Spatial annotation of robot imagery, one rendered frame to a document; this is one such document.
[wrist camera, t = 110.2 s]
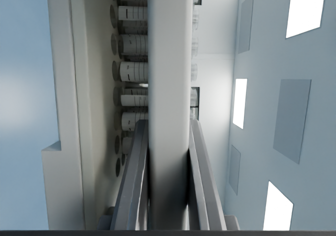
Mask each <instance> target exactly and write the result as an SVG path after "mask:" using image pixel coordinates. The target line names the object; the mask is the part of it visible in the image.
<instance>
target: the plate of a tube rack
mask: <svg viewBox="0 0 336 236"><path fill-rule="evenodd" d="M192 12H193V0H147V41H148V158H149V230H187V215H188V170H189V133H190V93H191V52H192Z"/></svg>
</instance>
